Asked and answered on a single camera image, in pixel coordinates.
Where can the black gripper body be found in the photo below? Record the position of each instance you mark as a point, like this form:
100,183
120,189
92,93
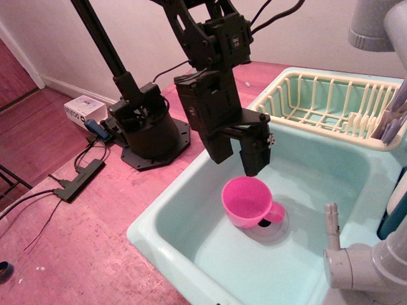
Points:
212,106

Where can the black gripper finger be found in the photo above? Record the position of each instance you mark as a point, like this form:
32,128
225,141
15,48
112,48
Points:
256,146
218,146

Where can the pink plastic cup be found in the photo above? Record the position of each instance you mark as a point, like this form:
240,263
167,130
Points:
247,201

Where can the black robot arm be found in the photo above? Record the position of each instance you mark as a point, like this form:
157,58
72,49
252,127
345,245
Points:
221,42

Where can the teal toy sink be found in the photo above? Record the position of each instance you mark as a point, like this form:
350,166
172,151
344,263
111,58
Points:
186,235

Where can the cream dish rack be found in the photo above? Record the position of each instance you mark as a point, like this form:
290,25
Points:
349,107

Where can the blue clamp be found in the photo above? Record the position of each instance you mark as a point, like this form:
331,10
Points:
92,126

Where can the white cardboard box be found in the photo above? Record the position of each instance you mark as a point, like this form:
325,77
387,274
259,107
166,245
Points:
83,108

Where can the lavender utensils in rack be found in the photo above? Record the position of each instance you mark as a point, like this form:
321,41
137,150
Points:
393,123

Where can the black USB hub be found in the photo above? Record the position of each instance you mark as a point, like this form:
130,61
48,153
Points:
71,189

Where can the teal and white bottle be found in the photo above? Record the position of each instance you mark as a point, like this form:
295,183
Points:
395,211

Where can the black tape roll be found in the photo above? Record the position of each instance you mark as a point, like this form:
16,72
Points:
6,271

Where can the black metal chair frame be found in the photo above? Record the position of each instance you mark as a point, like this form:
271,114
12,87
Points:
12,181

